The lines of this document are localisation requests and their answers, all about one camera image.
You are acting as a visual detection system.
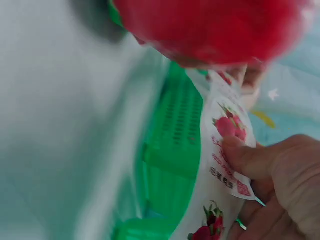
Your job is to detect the white fruit-print plastic bag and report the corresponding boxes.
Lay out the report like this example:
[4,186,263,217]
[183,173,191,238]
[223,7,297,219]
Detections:
[172,68,267,240]

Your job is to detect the person's right hand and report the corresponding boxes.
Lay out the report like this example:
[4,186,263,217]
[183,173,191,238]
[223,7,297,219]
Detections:
[221,134,320,240]

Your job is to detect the person's left hand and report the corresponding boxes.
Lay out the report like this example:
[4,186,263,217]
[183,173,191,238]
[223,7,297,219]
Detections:
[231,62,263,110]

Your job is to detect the green plastic basket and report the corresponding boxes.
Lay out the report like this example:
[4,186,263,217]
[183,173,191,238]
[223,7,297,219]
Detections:
[108,0,209,240]

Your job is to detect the red dragon fruit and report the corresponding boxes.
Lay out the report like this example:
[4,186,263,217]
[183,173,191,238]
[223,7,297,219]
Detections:
[112,0,312,70]

